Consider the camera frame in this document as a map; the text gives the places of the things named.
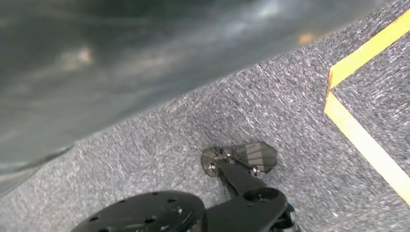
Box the yellow floor tape square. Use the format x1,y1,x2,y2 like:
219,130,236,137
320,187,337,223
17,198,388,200
323,8,410,207

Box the black left camera bracket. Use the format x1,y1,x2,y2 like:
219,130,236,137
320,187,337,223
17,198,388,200
70,191,207,232

